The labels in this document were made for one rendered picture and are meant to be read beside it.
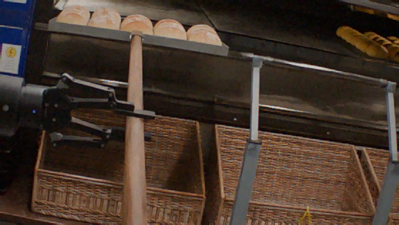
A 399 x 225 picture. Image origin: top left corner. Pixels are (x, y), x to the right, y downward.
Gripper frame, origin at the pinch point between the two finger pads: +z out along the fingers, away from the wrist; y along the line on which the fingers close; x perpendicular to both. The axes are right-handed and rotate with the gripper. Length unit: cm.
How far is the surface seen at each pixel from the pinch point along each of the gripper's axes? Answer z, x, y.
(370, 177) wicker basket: 94, -135, 41
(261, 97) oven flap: 50, -154, 22
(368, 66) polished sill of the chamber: 89, -156, 3
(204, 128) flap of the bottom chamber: 32, -158, 38
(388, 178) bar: 86, -95, 29
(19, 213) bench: -28, -102, 62
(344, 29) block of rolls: 96, -225, -3
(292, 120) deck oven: 63, -155, 29
